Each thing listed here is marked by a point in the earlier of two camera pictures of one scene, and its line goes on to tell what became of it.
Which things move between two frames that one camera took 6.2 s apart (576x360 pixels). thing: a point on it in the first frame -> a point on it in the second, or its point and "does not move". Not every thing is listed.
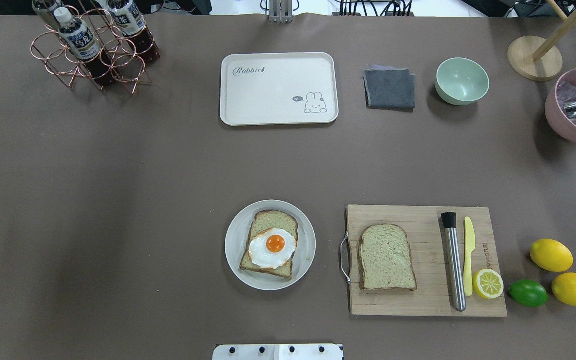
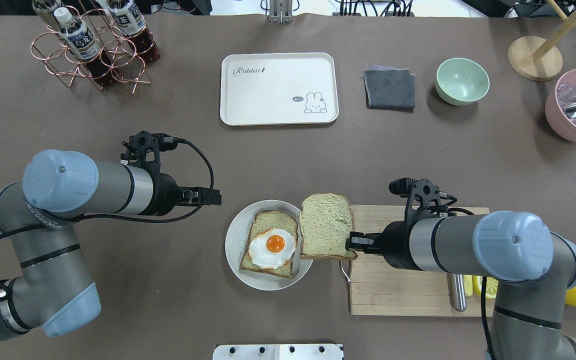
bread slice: x=384 y=259 -> x=326 y=220
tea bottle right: x=130 y=22 does not move
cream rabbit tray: x=278 y=88 does not move
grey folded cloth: x=388 y=88 does not move
